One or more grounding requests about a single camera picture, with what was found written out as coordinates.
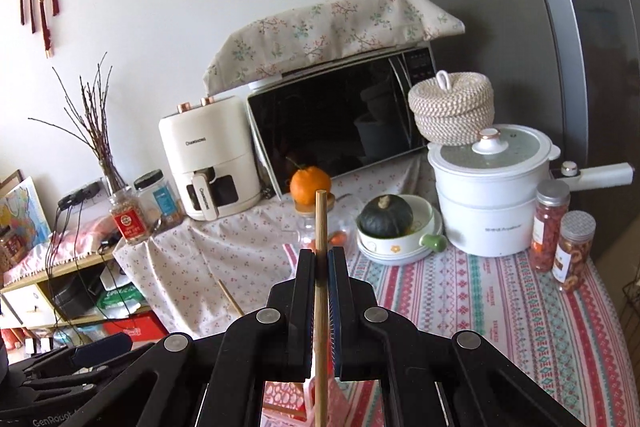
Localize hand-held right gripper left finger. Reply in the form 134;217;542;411
107;248;318;427

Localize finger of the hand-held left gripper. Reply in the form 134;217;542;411
70;334;136;370
20;343;161;400

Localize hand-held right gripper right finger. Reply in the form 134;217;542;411
327;247;571;427

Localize light wooden chopstick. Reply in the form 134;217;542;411
216;279;246;319
313;189;331;427

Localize red box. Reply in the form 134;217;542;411
102;311;171;340

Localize green plastic bag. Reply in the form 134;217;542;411
95;282;151;313

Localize black box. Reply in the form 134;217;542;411
50;269;108;318

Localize glass jar with cork lid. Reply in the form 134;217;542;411
292;199;361;253

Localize wooden shelf unit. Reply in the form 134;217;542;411
0;247;166;338

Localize white plate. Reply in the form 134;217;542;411
357;237;443;266

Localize white floral cabinet cloth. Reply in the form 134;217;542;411
112;154;436;340

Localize dark green pumpkin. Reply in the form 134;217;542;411
361;196;414;239

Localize orange citrus fruit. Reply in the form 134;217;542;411
290;159;333;210

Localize pink cloth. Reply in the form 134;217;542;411
2;214;121;288

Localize jar with red label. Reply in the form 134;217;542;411
109;189;153;245

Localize colourful painting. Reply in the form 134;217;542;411
0;169;53;278

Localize jar with black lid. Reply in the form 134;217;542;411
132;169;183;228

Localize glass vase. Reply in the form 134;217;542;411
102;162;132;198

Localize dried branches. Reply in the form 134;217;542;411
27;52;128;192

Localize microwave oven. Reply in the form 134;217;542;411
246;44;438;200

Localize white air fryer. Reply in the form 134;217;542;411
159;96;263;222

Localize white electric cooking pot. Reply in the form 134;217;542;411
427;124;635;258

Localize woven lidded basket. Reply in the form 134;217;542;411
407;71;496;146

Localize jar of red dried fruit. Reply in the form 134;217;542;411
530;179;571;273

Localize jar of brown dried slices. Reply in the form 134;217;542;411
552;210;597;293

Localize floral microwave cover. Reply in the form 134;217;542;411
202;0;466;92

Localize black power cables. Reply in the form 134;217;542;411
42;202;121;338

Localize white bowl with green handle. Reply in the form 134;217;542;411
356;194;448;264

